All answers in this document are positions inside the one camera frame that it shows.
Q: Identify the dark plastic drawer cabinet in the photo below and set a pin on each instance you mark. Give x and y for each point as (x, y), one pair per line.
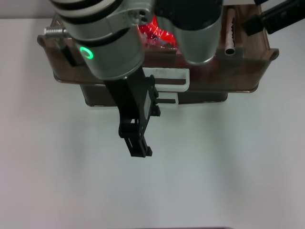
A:
(238, 2)

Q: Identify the brown translucent drawer with toys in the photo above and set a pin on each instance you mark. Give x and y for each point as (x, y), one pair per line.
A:
(238, 71)

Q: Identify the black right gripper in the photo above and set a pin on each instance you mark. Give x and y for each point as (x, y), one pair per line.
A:
(286, 14)

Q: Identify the white marker pen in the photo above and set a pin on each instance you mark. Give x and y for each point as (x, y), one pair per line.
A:
(231, 31)

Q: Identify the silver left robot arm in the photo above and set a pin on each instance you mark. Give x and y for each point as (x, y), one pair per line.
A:
(107, 47)

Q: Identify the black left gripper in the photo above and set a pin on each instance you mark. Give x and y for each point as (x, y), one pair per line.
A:
(133, 107)

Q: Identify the plastic bag of colourful toys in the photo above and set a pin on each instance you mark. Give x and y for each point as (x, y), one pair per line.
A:
(159, 33)

